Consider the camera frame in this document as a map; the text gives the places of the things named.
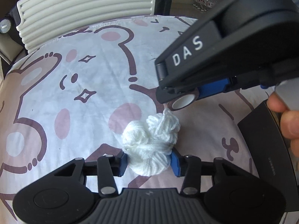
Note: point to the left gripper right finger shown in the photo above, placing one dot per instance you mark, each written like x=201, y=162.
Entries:
x=189, y=168

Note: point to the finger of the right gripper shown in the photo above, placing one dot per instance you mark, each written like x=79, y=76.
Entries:
x=214, y=88

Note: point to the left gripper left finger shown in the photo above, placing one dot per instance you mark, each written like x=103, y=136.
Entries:
x=108, y=167

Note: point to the white yarn ball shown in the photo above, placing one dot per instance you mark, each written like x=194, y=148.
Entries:
x=148, y=144

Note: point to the brown bandage tape roll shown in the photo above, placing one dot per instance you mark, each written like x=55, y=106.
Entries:
x=183, y=101

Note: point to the person's right hand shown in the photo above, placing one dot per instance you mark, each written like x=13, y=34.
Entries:
x=289, y=121

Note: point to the bear print bed sheet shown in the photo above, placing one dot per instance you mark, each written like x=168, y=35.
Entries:
x=75, y=96

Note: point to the black storage box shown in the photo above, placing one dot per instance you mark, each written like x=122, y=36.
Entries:
x=270, y=154

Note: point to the white ribbed suitcase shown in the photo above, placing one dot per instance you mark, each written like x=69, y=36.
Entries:
x=44, y=20

